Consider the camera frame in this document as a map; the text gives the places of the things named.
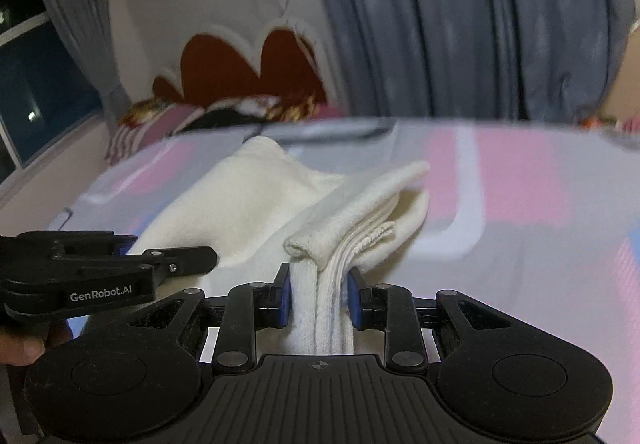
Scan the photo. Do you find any person's left hand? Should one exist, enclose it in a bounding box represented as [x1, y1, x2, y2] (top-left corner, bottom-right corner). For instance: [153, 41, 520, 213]
[0, 316, 72, 367]

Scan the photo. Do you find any red cloud-shaped headboard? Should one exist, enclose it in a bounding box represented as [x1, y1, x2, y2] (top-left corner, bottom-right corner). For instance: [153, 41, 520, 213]
[151, 22, 332, 110]

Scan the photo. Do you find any patterned pastel bed sheet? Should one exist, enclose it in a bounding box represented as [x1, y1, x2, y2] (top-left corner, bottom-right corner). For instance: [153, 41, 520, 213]
[0, 116, 640, 444]

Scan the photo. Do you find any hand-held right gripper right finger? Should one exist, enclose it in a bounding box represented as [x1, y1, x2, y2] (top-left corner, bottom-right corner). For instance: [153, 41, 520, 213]
[345, 266, 512, 375]

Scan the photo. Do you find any black cloth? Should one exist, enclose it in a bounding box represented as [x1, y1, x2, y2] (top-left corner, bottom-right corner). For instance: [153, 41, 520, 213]
[184, 110, 267, 133]

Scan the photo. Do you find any dark window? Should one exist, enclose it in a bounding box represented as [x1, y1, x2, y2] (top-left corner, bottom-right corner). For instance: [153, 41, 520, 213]
[0, 0, 105, 185]

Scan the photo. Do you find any striped floral pillow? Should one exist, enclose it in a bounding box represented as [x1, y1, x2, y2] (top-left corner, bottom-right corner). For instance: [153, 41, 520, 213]
[104, 94, 347, 163]

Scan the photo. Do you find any grey-blue patterned curtain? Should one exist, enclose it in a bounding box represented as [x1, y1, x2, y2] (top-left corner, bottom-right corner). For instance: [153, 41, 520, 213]
[299, 0, 639, 122]
[22, 0, 135, 125]

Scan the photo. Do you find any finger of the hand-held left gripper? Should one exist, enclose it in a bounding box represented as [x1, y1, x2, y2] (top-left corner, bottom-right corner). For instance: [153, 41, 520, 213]
[17, 231, 139, 259]
[125, 246, 220, 283]

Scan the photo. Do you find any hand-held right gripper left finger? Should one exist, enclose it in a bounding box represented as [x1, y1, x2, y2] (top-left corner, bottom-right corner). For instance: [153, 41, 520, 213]
[129, 263, 293, 375]

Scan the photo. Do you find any cream knit garment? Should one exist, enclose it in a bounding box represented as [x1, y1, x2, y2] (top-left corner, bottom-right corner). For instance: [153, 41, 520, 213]
[134, 136, 351, 292]

